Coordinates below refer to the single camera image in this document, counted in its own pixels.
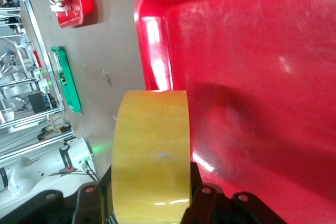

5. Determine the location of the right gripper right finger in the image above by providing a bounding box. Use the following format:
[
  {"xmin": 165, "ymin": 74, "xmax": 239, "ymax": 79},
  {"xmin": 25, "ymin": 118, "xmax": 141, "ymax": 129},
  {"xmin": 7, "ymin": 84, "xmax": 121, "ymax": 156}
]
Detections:
[{"xmin": 183, "ymin": 162, "xmax": 234, "ymax": 224}]

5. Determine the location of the yellow tape roll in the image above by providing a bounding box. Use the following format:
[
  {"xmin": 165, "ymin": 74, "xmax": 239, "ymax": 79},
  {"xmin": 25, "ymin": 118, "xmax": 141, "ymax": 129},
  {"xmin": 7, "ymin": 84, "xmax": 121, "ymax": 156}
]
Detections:
[{"xmin": 110, "ymin": 89, "xmax": 192, "ymax": 224}]

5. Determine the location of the green plastic tray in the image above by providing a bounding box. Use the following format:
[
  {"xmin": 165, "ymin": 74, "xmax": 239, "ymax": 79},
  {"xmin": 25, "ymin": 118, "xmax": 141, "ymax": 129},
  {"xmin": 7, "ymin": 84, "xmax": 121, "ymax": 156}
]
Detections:
[{"xmin": 49, "ymin": 46, "xmax": 82, "ymax": 115}]

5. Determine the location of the black box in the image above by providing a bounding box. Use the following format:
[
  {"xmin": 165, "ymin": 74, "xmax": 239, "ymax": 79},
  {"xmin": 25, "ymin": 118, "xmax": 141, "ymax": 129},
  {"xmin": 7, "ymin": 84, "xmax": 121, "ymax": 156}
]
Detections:
[{"xmin": 27, "ymin": 91, "xmax": 48, "ymax": 113}]

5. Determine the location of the black cable on table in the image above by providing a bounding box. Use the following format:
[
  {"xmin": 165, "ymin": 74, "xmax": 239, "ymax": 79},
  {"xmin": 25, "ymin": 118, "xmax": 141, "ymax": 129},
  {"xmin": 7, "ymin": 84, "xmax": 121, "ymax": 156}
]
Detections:
[{"xmin": 86, "ymin": 165, "xmax": 102, "ymax": 182}]

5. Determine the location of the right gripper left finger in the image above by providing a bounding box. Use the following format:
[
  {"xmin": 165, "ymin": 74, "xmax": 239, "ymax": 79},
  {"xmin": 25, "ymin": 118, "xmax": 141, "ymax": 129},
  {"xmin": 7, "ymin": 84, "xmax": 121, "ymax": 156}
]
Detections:
[{"xmin": 72, "ymin": 165, "xmax": 113, "ymax": 224}]

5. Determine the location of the aluminium lab frame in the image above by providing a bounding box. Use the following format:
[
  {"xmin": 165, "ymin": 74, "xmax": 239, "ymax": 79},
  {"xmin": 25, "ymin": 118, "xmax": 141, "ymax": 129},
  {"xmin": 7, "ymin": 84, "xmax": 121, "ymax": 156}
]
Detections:
[{"xmin": 0, "ymin": 0, "xmax": 77, "ymax": 164}]

